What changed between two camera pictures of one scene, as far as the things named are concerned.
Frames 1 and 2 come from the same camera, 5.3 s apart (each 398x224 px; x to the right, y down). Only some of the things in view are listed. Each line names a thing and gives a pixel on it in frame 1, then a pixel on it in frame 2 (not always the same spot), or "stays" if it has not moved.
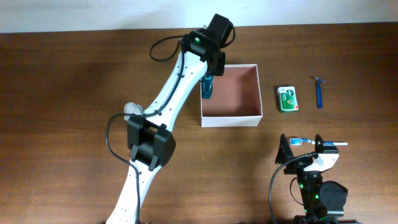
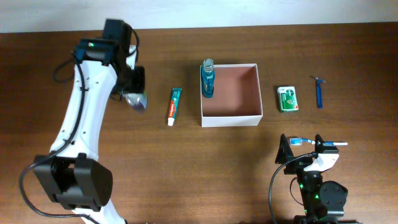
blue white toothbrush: [299, 142] stays
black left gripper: [221, 66] → [138, 86]
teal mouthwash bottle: [207, 85] stays
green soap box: [288, 100] stays
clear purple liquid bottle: [130, 107] → [138, 101]
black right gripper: [282, 157] stays
